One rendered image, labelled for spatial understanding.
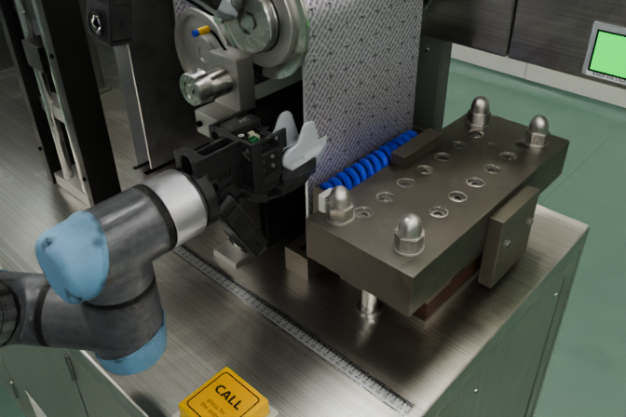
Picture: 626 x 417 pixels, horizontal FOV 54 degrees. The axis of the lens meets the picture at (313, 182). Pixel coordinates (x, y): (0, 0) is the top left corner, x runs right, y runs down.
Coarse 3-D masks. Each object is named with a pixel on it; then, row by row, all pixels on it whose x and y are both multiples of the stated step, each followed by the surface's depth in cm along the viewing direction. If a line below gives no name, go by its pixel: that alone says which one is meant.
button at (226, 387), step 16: (208, 384) 67; (224, 384) 67; (240, 384) 67; (192, 400) 65; (208, 400) 65; (224, 400) 65; (240, 400) 65; (256, 400) 65; (192, 416) 64; (208, 416) 64; (224, 416) 64; (240, 416) 64; (256, 416) 65
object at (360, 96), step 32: (384, 32) 79; (416, 32) 85; (320, 64) 72; (352, 64) 77; (384, 64) 82; (416, 64) 88; (320, 96) 74; (352, 96) 79; (384, 96) 85; (320, 128) 77; (352, 128) 82; (384, 128) 88; (320, 160) 79; (352, 160) 85
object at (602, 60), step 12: (600, 36) 77; (612, 36) 76; (600, 48) 77; (612, 48) 76; (624, 48) 75; (600, 60) 78; (612, 60) 77; (624, 60) 76; (612, 72) 78; (624, 72) 76
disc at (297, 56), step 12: (300, 0) 65; (300, 12) 66; (300, 24) 67; (228, 36) 76; (300, 36) 67; (300, 48) 68; (288, 60) 70; (300, 60) 69; (264, 72) 74; (276, 72) 73; (288, 72) 71
